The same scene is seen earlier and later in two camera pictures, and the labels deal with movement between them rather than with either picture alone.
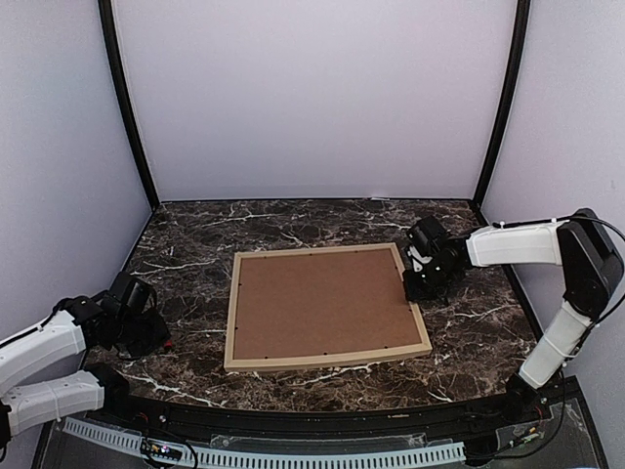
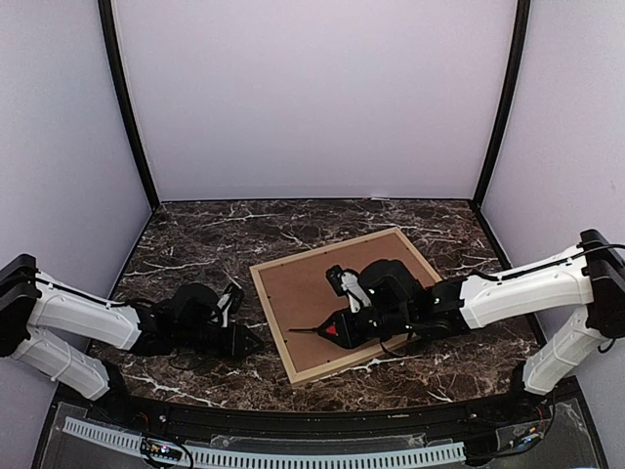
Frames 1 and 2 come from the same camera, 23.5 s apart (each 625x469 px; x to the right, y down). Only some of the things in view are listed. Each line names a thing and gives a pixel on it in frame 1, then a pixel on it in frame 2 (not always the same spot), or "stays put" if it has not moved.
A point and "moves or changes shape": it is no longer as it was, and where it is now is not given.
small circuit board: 161,450 stays put
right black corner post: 509,102 stays put
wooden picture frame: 320,307 moves or changes shape
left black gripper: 159,336 → 240,332
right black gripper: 415,293 → 337,319
